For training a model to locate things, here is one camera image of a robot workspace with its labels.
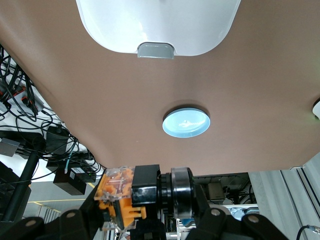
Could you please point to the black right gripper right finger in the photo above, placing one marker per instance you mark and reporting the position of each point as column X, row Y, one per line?
column 225, row 225

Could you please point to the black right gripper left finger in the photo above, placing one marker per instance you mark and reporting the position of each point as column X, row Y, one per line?
column 50, row 227

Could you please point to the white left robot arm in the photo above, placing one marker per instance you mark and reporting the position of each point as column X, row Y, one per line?
column 317, row 108

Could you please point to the black power supply box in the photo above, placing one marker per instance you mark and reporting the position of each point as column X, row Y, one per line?
column 72, row 181

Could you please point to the small grey metal box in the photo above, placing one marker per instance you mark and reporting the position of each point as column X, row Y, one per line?
column 8, row 147

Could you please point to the white lidded storage box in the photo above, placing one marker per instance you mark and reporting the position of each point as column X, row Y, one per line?
column 160, row 22

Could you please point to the black stand pole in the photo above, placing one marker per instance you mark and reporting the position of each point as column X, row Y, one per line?
column 22, row 185

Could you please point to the black power adapter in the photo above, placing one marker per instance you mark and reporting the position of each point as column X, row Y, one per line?
column 57, row 140

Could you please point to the light blue round plate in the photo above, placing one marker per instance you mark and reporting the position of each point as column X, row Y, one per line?
column 186, row 125

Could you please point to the aluminium frame post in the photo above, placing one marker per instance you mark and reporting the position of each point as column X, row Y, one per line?
column 306, row 180

